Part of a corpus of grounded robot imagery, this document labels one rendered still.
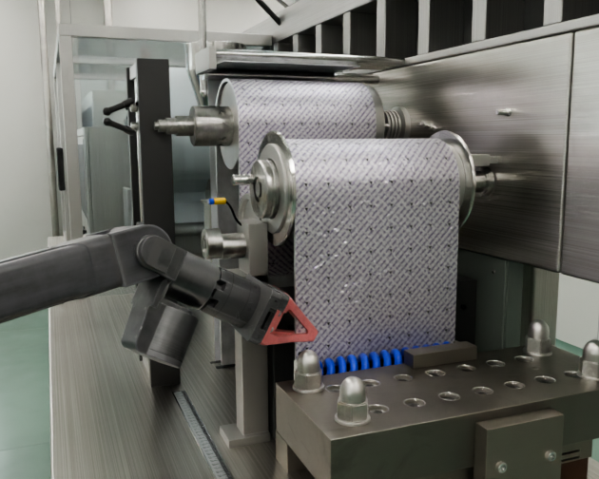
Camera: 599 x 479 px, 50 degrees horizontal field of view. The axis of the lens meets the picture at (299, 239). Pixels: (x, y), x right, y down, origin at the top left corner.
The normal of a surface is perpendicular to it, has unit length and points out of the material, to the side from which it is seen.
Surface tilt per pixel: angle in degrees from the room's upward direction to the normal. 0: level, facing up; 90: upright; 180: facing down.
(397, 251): 90
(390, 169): 69
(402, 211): 90
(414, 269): 90
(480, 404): 0
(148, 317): 84
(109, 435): 0
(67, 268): 81
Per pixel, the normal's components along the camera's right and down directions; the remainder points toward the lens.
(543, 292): 0.36, 0.14
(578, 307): -0.93, 0.06
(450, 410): 0.00, -0.99
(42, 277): 0.64, -0.07
